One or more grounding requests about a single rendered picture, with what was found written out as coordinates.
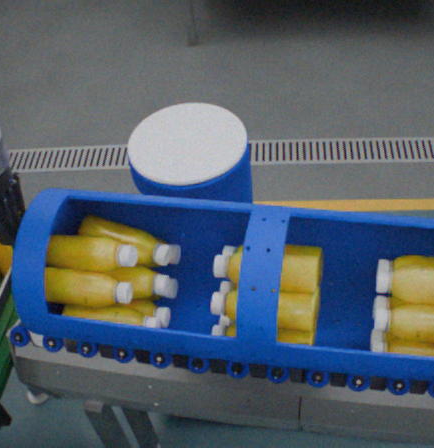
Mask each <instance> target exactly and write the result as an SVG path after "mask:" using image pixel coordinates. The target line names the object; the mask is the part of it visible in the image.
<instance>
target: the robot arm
mask: <svg viewBox="0 0 434 448"><path fill-rule="evenodd" d="M9 163H10V153H9V151H8V149H7V147H6V144H5V142H4V140H3V136H2V134H1V130H0V245H3V246H11V247H12V249H13V250H14V244H15V240H16V235H17V232H18V229H19V226H20V223H21V220H22V218H23V216H24V214H25V212H26V208H25V203H24V199H23V195H22V191H21V187H20V178H19V172H14V171H11V168H10V166H9V165H10V164H9ZM19 212H21V214H20V213H19Z"/></svg>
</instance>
